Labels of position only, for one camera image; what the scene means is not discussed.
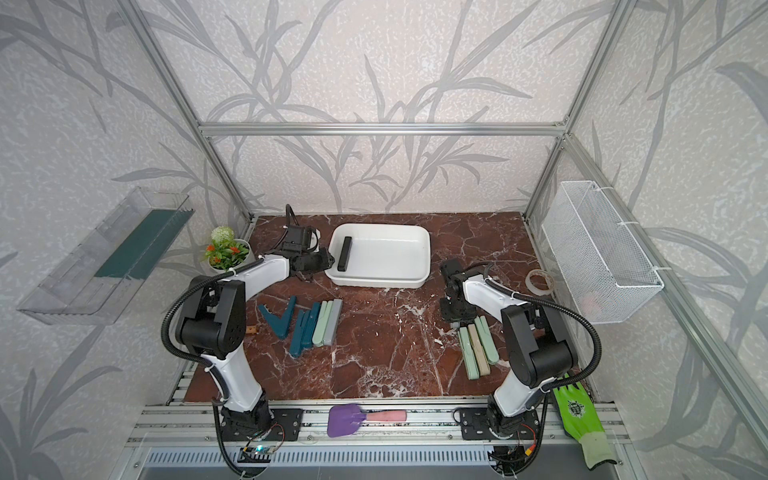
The clear plastic wall shelf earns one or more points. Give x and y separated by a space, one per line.
95 283

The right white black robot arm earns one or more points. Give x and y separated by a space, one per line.
539 345

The clear tape roll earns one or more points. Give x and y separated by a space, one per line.
540 282

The dark teal folded pliers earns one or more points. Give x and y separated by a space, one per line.
296 344

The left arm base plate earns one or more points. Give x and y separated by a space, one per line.
282 423

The grey folded pliers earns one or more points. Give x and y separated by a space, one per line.
333 321

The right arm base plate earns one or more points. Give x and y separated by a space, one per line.
488 423

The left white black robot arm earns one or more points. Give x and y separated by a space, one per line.
207 323

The beige pliers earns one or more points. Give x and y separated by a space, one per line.
479 351

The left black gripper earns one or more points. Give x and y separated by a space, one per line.
326 261

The potted artificial flower plant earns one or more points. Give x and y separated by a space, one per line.
225 251

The purple pink spatula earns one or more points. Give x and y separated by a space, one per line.
346 419

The light green folded pliers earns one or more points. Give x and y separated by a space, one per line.
321 324

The pale green pliers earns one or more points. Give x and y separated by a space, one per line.
486 340

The open dark teal pliers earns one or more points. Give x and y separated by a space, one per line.
280 325

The white wire mesh basket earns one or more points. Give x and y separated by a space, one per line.
607 273

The mint green pliers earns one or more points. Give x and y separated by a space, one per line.
469 358

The white rectangular storage tray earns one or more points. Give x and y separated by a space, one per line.
382 256

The black pliers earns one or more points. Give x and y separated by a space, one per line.
343 259

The green white work glove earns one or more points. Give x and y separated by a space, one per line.
581 422

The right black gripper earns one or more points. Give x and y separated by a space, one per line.
470 313

